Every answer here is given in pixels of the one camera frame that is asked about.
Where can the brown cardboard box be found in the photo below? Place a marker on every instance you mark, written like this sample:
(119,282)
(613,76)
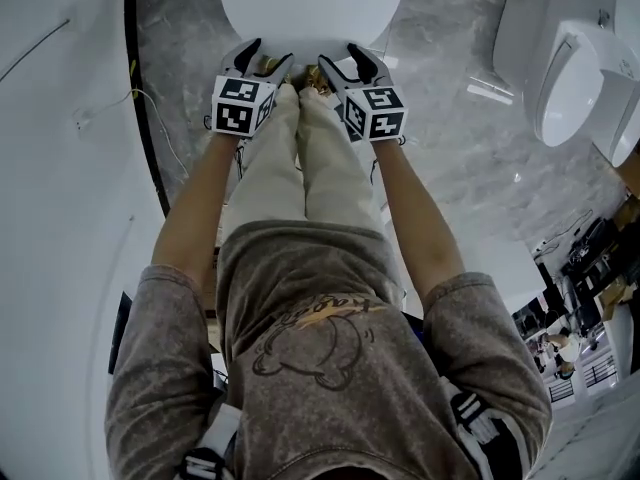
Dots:
(631,168)

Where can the white toilet with oval seat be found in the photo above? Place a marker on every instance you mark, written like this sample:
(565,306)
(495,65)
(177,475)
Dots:
(565,78)

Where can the person's left forearm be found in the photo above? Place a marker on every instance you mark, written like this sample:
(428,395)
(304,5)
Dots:
(195,208)

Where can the person's grey-brown printed shirt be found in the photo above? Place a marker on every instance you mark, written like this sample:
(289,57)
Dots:
(325,378)

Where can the person's right yellow shoe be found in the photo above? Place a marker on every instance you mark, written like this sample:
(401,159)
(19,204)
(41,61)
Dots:
(314,77)

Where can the person's cream trousers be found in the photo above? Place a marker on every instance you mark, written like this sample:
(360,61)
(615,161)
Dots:
(300,168)

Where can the person's left yellow shoe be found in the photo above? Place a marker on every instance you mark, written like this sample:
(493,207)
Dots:
(270,61)

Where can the black skirting strip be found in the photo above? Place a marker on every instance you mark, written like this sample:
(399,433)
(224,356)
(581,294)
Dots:
(145,118)

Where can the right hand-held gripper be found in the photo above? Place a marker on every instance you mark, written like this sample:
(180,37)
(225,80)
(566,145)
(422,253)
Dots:
(375,115)

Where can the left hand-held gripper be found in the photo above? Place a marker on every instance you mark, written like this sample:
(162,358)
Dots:
(240,108)

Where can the white pedestal block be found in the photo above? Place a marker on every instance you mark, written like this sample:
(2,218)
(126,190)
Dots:
(510,268)

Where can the person's right forearm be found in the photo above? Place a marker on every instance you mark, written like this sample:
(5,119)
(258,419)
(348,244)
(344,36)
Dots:
(420,218)

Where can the black framed glass panel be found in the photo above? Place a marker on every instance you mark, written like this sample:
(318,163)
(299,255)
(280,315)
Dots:
(119,333)

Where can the person's yellow shoe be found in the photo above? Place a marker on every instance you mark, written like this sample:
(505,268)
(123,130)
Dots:
(314,77)
(270,61)

